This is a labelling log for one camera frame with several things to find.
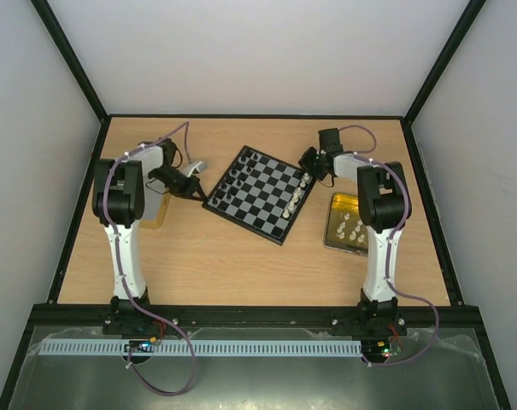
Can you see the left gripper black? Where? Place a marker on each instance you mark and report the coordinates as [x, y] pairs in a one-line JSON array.
[[190, 188]]

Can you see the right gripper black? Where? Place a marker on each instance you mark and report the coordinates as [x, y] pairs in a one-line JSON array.
[[308, 160]]

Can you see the silver metal tin tray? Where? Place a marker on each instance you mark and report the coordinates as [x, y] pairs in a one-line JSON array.
[[155, 208]]

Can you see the black white chess board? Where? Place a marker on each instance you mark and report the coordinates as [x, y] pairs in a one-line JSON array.
[[261, 194]]

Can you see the gold metal tin tray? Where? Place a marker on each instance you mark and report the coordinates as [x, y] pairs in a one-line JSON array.
[[344, 229]]

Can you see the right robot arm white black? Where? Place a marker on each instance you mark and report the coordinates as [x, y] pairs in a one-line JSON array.
[[384, 205]]

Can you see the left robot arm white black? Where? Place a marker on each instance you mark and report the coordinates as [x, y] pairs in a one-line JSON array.
[[119, 202]]

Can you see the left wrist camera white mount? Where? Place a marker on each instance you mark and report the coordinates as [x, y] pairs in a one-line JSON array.
[[195, 168]]

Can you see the light blue slotted cable duct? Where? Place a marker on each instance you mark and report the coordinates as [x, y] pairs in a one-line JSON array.
[[201, 348]]

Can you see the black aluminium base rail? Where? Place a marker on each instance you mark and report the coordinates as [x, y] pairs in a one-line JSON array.
[[339, 321]]

